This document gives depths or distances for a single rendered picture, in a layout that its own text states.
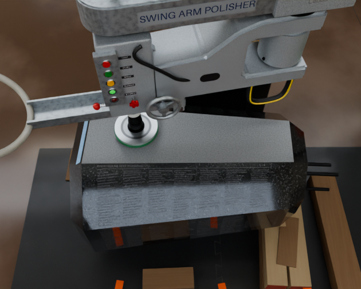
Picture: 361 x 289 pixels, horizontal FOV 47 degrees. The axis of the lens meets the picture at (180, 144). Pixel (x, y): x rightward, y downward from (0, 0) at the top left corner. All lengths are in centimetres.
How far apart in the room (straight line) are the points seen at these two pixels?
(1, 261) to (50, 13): 229
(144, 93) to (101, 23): 39
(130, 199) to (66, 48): 203
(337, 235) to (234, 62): 150
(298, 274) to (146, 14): 170
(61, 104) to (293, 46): 103
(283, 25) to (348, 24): 256
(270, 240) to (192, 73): 125
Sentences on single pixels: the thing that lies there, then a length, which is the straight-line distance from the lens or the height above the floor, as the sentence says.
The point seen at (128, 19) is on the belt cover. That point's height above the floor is 168.
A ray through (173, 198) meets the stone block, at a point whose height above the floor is 73.
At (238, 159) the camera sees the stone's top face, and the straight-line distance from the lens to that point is 202.
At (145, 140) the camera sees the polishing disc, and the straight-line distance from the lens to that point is 200.
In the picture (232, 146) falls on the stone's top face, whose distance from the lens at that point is 205.
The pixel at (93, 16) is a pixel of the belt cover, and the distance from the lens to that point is 141.
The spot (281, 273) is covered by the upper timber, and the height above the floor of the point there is 24.
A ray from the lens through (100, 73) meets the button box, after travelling 154.
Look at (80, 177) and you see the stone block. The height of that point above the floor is 80.
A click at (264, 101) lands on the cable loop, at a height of 96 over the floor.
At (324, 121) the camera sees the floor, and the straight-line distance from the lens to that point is 336.
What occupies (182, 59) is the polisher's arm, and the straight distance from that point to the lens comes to 161.
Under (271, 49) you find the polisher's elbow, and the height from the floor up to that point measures 138.
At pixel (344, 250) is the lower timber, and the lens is 278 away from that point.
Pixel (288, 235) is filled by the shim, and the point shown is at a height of 25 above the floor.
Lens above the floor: 260
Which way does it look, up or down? 58 degrees down
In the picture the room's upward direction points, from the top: straight up
